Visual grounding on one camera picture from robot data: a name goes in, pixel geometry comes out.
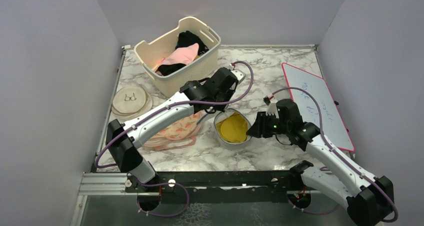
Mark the black garment in basket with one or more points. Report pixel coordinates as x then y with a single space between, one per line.
185 39

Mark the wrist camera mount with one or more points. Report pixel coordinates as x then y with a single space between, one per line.
271 107
237 74

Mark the round beige bra wash bag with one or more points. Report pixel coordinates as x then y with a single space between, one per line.
131 102

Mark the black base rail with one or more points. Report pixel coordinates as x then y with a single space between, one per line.
215 187

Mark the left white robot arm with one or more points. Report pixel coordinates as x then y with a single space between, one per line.
123 139

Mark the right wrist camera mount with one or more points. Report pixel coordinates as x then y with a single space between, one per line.
271 107

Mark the pink garment in basket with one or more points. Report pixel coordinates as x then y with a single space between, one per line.
182 55

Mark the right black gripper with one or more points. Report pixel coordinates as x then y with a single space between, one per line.
259 129

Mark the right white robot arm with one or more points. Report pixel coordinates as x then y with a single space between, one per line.
367 199

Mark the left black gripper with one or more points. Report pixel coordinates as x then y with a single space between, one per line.
230 92

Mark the floral peach mesh laundry bag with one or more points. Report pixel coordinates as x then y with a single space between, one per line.
180 134

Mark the cream perforated laundry basket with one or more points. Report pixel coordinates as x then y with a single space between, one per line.
151 53

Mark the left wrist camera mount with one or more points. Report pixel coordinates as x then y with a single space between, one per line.
237 74

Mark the white mesh cylindrical laundry bag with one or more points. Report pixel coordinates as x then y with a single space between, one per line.
219 116

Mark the pink framed whiteboard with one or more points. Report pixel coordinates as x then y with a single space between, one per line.
311 93

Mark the yellow bra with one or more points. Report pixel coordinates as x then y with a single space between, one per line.
233 129

